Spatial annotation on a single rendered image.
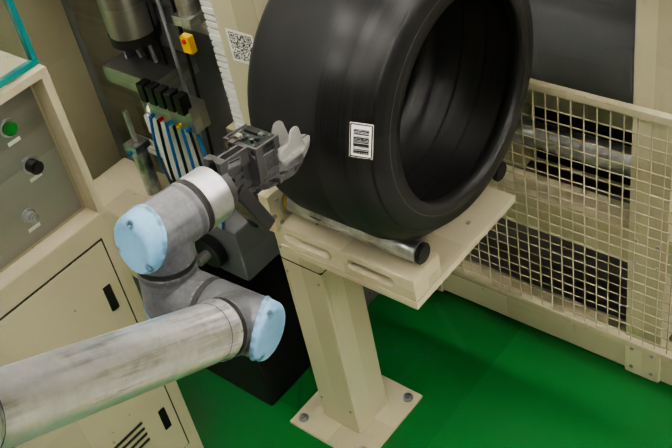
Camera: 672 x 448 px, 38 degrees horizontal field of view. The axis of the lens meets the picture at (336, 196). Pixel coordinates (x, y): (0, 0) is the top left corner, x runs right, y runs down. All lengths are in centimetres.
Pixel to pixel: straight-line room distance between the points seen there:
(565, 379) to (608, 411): 15
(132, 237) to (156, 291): 10
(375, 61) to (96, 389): 69
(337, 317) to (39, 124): 85
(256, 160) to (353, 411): 129
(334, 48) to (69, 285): 91
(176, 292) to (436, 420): 141
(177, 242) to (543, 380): 160
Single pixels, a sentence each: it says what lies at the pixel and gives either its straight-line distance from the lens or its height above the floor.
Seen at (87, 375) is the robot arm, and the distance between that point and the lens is 113.
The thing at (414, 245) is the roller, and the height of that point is 92.
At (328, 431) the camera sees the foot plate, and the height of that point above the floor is 1.
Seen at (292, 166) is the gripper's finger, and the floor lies 126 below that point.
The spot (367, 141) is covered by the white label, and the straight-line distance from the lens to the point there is 155.
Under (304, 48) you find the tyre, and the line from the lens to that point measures 159.
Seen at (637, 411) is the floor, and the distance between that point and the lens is 274.
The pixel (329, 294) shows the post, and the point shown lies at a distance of 232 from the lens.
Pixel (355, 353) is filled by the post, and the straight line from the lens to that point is 252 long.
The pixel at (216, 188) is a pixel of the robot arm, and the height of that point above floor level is 131.
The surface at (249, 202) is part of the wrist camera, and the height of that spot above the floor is 124.
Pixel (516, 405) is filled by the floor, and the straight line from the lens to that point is 274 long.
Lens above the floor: 216
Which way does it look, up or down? 39 degrees down
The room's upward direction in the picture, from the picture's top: 12 degrees counter-clockwise
